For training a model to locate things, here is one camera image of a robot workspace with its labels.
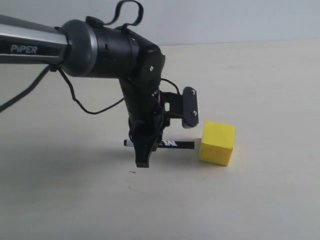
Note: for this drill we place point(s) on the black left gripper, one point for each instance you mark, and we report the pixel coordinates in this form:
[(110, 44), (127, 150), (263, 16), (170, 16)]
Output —
[(146, 120)]

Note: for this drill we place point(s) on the black and white marker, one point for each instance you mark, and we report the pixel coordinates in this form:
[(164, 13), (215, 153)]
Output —
[(176, 144)]

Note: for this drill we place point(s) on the yellow cube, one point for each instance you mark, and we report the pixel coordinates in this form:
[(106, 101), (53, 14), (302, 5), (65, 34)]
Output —
[(217, 143)]

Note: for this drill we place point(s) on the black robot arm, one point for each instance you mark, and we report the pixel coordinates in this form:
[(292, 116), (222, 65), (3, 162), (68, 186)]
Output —
[(85, 50)]

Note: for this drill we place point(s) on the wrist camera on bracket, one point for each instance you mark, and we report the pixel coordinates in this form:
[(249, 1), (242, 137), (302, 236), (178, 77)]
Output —
[(181, 106)]

